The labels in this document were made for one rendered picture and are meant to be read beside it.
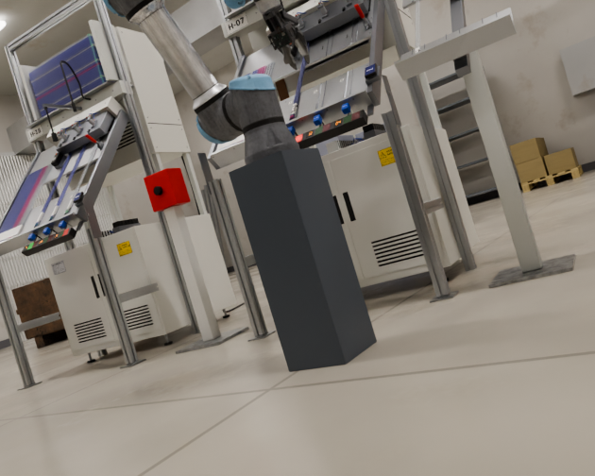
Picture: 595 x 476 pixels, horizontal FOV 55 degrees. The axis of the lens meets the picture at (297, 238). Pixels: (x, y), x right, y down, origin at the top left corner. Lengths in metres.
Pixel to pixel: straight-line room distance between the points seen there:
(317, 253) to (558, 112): 8.44
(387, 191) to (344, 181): 0.18
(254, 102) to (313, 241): 0.39
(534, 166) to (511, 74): 1.95
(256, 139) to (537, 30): 8.56
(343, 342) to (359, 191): 0.97
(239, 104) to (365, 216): 0.93
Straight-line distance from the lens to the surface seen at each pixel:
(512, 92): 9.83
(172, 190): 2.52
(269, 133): 1.49
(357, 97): 1.96
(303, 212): 1.42
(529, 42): 9.85
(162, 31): 1.63
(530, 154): 8.48
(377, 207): 2.27
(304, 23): 2.52
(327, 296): 1.42
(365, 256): 2.31
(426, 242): 1.93
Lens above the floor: 0.34
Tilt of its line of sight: level
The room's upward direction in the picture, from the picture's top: 17 degrees counter-clockwise
